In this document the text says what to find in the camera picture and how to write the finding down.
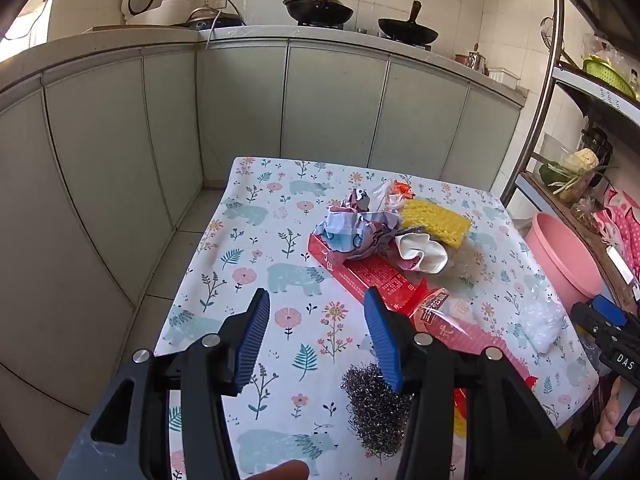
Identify steel kettle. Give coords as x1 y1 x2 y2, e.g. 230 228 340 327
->
467 45 489 74

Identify pink dotted cloth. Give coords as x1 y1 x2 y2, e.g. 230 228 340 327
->
594 187 640 283

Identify white plastic container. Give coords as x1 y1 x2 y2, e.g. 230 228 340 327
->
487 67 519 87

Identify open black wok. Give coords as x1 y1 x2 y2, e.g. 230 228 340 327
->
377 1 440 46

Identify bag of brown food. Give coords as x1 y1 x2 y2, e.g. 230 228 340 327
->
570 197 602 234

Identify white rice cooker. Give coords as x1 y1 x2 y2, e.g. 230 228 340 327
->
121 0 194 26

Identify long red carton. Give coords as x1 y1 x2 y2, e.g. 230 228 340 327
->
307 232 437 322

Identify pink plastic bucket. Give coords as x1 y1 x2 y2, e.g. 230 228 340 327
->
525 212 603 312

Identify red clear plastic bag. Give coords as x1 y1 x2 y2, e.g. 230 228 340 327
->
409 287 540 436

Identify yellow mesh sponge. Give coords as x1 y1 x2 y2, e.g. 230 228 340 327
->
400 199 474 249

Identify cauliflower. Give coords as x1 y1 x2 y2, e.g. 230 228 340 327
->
562 148 600 174

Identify grey kitchen cabinets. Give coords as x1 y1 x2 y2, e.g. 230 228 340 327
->
0 25 529 421

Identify person's left hand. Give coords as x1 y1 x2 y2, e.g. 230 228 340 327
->
251 460 311 480

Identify black wok with lid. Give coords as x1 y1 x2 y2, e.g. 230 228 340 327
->
282 0 355 27

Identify dark blue cooking pot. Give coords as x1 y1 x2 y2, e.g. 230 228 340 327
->
187 6 246 29

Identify steel wool scourer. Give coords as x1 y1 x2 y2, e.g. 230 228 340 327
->
340 362 417 462

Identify person's right hand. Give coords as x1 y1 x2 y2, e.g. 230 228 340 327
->
592 377 640 451

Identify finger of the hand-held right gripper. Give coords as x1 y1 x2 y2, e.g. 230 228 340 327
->
571 296 632 356

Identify black blender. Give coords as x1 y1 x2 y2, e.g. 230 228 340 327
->
580 127 614 162

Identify white plastic wrap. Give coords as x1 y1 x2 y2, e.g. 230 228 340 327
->
519 302 567 354

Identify green plastic basket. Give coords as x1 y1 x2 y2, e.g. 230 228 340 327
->
582 55 639 99

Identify green onions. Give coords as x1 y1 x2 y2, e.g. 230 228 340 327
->
547 162 619 197

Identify metal skimmer ladle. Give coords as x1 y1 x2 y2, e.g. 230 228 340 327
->
540 16 572 62

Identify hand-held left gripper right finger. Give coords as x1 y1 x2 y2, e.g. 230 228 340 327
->
362 287 581 480

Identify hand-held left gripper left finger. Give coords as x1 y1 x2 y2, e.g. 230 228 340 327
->
56 287 273 480

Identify gas stove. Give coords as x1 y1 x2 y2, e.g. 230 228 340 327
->
295 20 433 52

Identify printed paper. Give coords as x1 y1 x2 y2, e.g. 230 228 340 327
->
324 187 402 262

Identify metal shelf rack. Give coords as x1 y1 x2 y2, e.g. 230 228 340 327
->
500 0 640 313

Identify floral bear printed tablecloth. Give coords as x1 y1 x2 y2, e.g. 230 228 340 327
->
154 156 600 480

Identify orange plastic wrapper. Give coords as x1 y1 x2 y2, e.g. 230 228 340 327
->
382 179 417 212

